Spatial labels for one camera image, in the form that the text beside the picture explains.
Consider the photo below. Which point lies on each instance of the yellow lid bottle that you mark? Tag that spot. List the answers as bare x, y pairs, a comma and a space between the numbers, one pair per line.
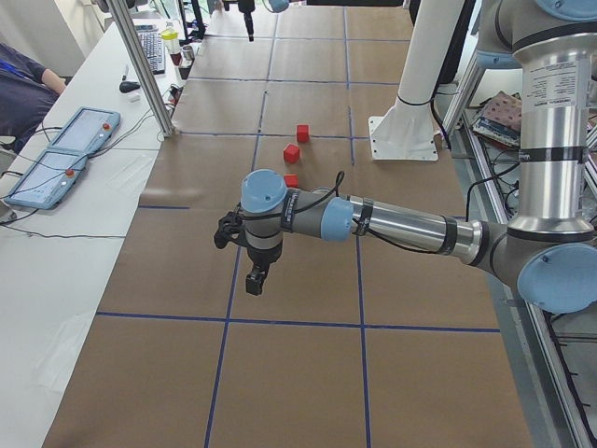
169, 37

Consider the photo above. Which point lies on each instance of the upper blue teach pendant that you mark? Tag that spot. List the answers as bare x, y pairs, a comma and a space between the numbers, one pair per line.
87, 131

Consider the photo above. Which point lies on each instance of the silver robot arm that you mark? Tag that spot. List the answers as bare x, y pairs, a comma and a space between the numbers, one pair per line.
547, 252

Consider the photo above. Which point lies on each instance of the black computer mouse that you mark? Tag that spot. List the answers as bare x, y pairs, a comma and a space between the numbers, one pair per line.
126, 86

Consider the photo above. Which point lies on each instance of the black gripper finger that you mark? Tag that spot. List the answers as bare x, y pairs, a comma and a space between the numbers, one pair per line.
249, 25

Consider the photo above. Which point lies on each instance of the seated person in blue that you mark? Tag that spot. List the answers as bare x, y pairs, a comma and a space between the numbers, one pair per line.
28, 92

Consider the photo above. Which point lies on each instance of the aluminium frame post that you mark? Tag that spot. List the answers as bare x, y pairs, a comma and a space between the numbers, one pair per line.
121, 16

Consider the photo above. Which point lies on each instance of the lower blue teach pendant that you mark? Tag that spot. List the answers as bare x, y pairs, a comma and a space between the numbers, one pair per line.
48, 180

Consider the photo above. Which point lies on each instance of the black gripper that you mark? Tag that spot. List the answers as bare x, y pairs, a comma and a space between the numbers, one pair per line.
262, 256

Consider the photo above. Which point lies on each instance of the white pedestal column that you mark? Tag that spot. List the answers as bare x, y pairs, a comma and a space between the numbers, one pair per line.
406, 131

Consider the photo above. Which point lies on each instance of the stack of books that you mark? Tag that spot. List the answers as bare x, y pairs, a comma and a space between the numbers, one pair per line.
499, 120

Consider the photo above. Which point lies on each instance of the metal cup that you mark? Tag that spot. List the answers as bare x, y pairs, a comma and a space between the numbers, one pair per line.
188, 53

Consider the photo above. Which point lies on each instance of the red cube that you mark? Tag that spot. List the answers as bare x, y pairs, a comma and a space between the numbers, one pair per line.
291, 153
292, 181
302, 133

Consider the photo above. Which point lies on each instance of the blue teach pendant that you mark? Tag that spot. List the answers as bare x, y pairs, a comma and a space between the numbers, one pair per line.
48, 180
87, 131

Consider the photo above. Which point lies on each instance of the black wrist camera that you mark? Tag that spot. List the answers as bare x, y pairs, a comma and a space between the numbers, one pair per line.
229, 230

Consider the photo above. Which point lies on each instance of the black keyboard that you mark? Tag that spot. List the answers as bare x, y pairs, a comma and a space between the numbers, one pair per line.
152, 46

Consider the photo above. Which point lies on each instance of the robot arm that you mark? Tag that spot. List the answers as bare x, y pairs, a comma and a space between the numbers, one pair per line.
247, 7

